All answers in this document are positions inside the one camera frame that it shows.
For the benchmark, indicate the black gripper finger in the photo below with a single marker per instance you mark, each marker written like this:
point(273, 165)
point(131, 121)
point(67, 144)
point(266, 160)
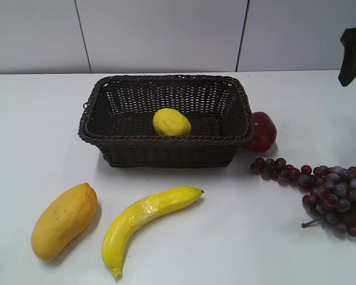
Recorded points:
point(348, 69)

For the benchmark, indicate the yellow lemon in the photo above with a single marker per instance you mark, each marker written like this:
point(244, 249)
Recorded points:
point(170, 122)

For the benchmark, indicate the dark woven rectangular basket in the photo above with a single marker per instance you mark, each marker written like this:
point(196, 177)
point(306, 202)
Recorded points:
point(117, 119)

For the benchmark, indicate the red apple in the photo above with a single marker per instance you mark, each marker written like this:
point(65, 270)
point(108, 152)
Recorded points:
point(264, 133)

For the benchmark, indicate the purple grape bunch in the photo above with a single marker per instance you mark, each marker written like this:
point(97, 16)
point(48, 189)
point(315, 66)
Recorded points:
point(329, 192)

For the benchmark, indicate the yellow banana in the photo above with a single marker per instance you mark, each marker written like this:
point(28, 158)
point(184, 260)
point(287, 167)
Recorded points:
point(137, 215)

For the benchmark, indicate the orange yellow mango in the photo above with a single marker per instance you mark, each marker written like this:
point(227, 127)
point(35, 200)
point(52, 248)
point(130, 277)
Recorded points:
point(63, 220)

